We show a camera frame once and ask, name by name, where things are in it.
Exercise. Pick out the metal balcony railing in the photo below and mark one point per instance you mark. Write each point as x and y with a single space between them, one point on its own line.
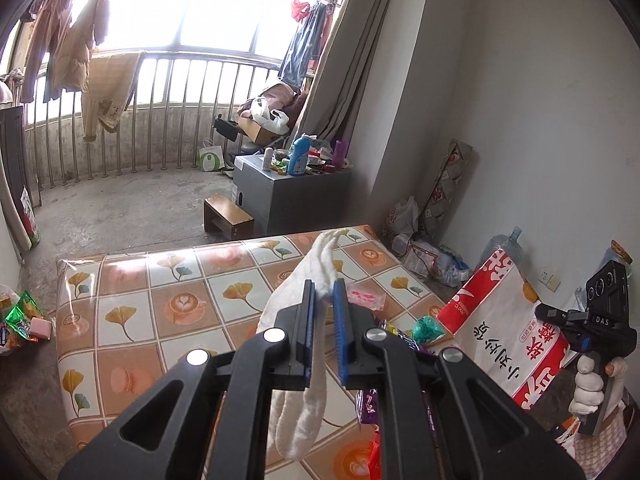
165 110

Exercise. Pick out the purple bottle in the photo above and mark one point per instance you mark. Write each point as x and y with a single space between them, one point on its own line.
340 155

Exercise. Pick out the purple wrapper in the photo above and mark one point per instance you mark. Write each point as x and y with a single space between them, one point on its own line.
367 405

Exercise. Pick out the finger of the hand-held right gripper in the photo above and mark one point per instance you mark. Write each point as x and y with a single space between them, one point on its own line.
562 319
582 342

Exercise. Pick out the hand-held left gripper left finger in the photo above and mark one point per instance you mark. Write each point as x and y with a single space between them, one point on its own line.
309 330

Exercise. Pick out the grey cabinet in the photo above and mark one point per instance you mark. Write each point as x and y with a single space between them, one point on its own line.
295 200

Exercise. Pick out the person's right hand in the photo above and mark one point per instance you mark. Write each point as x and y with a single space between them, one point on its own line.
589 385

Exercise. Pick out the hanging blue jeans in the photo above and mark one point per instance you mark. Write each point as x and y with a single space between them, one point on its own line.
300 45

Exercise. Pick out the dark wooden panel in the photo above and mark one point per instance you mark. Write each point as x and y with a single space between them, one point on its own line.
12 160

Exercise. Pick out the cardboard box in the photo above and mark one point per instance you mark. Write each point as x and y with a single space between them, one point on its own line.
257 132

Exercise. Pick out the blue detergent bottle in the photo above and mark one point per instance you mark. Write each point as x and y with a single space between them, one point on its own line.
299 157

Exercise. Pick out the beige puffer jacket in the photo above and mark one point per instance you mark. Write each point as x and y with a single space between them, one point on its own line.
80 35

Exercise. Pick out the clear water jug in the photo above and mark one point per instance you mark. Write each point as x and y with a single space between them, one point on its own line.
500 252

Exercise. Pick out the white paper bag green logo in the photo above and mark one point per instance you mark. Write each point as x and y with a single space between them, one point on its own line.
212 157

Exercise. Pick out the small white bottle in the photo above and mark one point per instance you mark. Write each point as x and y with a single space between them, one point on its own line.
269 159

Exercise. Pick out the pink wrapper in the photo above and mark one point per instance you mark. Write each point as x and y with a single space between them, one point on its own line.
365 298

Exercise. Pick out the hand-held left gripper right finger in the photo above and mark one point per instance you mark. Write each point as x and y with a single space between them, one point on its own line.
341 330

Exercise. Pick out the beige pants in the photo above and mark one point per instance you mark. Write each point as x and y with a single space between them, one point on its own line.
107 95

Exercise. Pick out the white wall socket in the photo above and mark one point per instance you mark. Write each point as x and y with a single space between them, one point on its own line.
550 280

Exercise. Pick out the red white printed sack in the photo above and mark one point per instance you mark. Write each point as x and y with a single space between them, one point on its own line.
500 325

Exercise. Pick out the red plastic bag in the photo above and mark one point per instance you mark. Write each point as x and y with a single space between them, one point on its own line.
300 10

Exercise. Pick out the dark striped wrapper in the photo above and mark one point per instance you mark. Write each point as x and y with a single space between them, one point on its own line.
400 337

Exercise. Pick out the green snack packet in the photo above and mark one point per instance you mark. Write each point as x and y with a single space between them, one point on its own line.
20 315

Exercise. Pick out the white cloth towel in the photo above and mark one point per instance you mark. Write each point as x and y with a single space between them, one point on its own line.
300 425

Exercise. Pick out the green plastic bag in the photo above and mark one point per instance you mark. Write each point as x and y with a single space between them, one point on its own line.
427 330

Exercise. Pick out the pile of plastic packaging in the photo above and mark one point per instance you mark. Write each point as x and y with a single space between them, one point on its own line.
435 262

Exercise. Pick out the wooden stool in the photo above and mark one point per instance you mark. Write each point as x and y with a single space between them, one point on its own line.
227 217

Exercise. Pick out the beige curtain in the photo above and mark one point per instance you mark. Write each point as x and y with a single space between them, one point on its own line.
350 50

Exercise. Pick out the pink soap box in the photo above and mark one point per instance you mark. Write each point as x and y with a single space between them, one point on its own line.
41 327

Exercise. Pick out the white plastic bag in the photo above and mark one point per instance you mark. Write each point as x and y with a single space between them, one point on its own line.
267 115
402 217

